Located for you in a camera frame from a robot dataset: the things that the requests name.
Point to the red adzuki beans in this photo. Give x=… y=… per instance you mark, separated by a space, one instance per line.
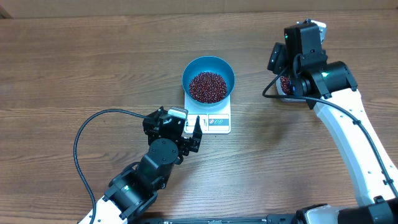
x=285 y=85

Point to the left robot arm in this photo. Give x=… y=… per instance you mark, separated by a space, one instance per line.
x=136 y=187

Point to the white digital kitchen scale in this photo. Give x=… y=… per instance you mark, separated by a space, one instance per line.
x=214 y=119

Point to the red beans in bowl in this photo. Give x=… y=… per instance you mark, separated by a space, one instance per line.
x=208 y=87

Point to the teal blue bowl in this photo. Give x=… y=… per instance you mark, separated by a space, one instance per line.
x=209 y=64

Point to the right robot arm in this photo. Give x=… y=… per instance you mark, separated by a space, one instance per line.
x=331 y=90

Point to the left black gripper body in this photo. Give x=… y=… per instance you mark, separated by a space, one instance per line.
x=185 y=145

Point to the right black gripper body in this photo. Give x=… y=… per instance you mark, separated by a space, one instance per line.
x=279 y=63

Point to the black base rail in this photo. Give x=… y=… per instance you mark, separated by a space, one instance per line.
x=268 y=219

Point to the clear plastic food container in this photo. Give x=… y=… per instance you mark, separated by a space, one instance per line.
x=287 y=100

